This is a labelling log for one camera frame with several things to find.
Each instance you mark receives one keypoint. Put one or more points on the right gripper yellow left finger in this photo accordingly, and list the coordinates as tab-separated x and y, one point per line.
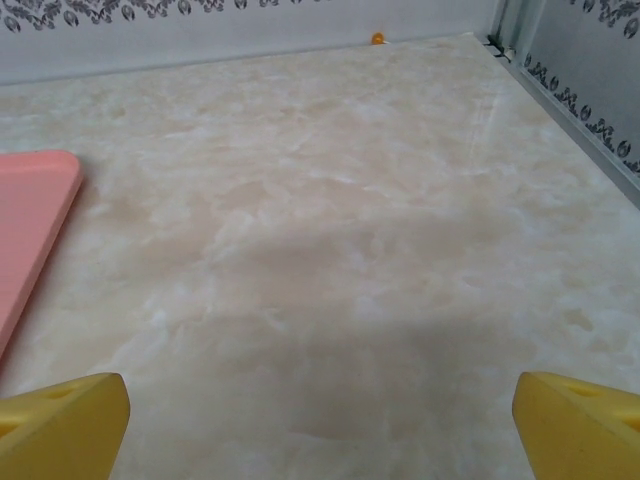
60	435

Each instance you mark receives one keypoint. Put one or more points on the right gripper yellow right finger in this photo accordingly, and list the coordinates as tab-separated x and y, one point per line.
585	435

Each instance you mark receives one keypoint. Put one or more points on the pink plastic tray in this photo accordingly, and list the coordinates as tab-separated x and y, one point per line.
30	225

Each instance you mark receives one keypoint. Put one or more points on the small orange dot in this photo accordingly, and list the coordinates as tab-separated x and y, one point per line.
376	38

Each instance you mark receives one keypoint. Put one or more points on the right aluminium side rail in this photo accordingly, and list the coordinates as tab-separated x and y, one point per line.
575	130

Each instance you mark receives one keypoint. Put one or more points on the right aluminium corner post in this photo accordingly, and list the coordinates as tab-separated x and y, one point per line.
510	22

